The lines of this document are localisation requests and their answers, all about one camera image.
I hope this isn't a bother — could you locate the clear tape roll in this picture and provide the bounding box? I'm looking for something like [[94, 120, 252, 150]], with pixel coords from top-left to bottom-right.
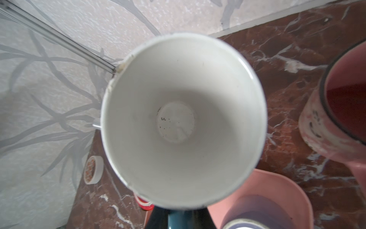
[[83, 156, 104, 185]]

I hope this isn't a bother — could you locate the pink mug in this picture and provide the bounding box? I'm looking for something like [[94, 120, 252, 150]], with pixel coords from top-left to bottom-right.
[[298, 40, 366, 193]]

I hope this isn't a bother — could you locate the blue mug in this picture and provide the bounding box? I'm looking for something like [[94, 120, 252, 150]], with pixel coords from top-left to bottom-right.
[[100, 32, 267, 229]]

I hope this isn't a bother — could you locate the red mug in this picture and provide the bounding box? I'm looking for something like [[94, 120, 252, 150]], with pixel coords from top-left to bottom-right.
[[133, 193, 154, 211]]

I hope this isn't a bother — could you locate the pink plastic tray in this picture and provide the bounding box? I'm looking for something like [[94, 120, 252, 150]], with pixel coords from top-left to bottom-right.
[[208, 169, 314, 229]]

